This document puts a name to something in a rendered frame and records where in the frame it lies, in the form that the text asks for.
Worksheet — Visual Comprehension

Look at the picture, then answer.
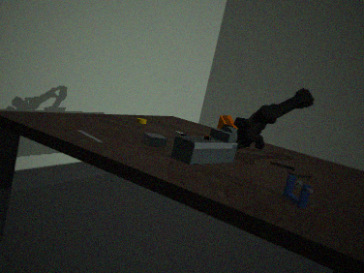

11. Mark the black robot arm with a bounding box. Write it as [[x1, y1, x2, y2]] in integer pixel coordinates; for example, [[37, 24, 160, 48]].
[[233, 88, 314, 135]]

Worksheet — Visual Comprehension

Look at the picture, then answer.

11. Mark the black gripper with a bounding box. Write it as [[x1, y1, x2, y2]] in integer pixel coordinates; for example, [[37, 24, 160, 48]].
[[236, 122, 264, 150]]

